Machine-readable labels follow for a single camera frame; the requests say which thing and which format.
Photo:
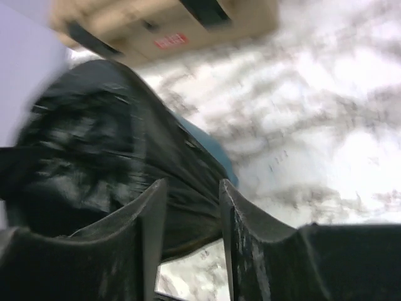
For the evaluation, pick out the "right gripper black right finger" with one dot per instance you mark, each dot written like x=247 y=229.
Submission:
x=269 y=260

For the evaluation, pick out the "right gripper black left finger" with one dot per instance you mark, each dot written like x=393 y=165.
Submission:
x=116 y=258

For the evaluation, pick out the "black plastic trash bag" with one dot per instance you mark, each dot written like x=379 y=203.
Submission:
x=95 y=140

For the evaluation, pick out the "teal plastic trash bin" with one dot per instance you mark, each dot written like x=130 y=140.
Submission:
x=212 y=146

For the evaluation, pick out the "tan plastic toolbox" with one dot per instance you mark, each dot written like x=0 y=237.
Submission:
x=137 y=32

